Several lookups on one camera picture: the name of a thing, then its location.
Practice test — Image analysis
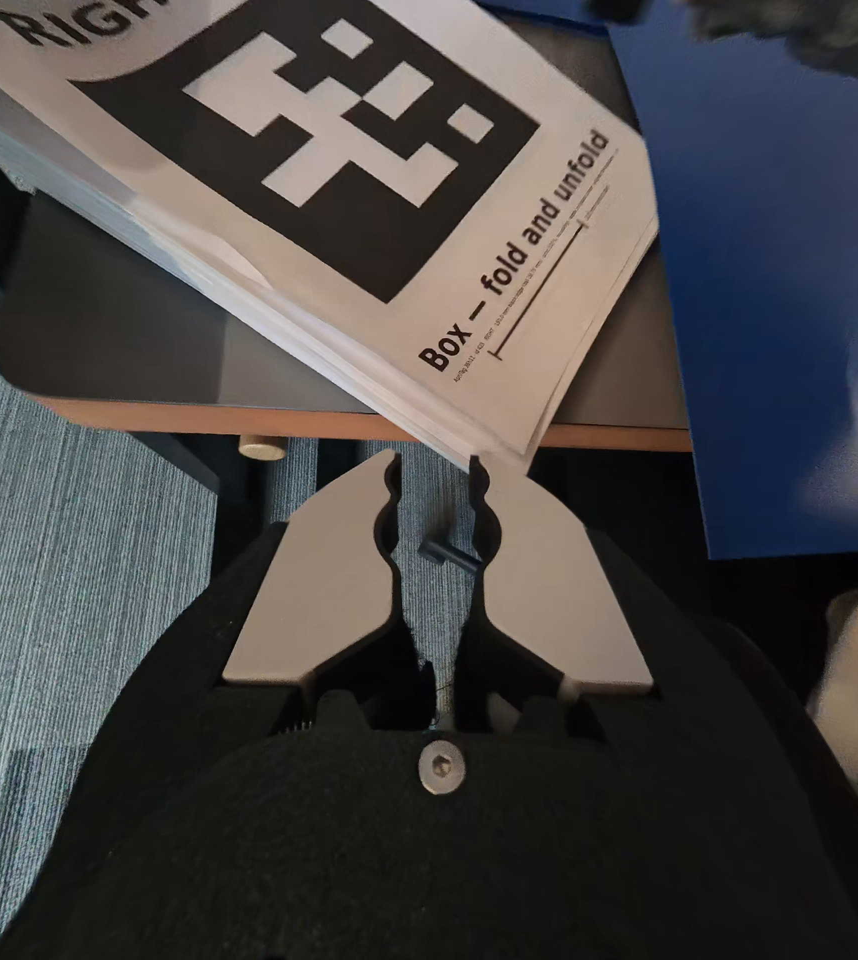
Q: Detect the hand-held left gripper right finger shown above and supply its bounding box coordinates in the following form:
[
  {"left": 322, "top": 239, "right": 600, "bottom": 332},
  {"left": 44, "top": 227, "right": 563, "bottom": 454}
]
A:
[{"left": 465, "top": 453, "right": 655, "bottom": 700}]

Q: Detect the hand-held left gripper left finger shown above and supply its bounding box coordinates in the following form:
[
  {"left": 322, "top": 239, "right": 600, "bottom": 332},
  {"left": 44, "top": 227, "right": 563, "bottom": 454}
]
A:
[{"left": 222, "top": 450, "right": 420, "bottom": 688}]

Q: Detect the blue cardboard sheet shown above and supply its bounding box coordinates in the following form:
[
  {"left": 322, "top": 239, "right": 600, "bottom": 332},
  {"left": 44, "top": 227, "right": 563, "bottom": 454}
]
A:
[{"left": 474, "top": 0, "right": 858, "bottom": 562}]

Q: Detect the black desk leg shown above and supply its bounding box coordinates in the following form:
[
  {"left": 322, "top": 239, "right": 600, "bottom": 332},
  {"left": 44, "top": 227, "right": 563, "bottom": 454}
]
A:
[{"left": 121, "top": 431, "right": 276, "bottom": 526}]

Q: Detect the dark desk with wooden edge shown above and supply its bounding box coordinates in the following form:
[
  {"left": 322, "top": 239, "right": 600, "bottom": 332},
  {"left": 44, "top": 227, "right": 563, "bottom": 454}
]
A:
[{"left": 0, "top": 0, "right": 694, "bottom": 453}]

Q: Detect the small dark bolt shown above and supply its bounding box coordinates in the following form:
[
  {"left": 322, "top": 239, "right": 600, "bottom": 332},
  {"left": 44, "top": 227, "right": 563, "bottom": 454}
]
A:
[{"left": 419, "top": 540, "right": 484, "bottom": 576}]

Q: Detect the stack of printed paper sheets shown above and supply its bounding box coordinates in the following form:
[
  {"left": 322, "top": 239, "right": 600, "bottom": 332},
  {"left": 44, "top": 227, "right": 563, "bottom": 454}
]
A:
[{"left": 0, "top": 0, "right": 661, "bottom": 475}]

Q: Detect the dark grey fuzzy cloth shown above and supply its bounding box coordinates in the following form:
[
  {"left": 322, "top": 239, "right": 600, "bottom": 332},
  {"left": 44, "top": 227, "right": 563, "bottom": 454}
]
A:
[{"left": 592, "top": 0, "right": 858, "bottom": 81}]

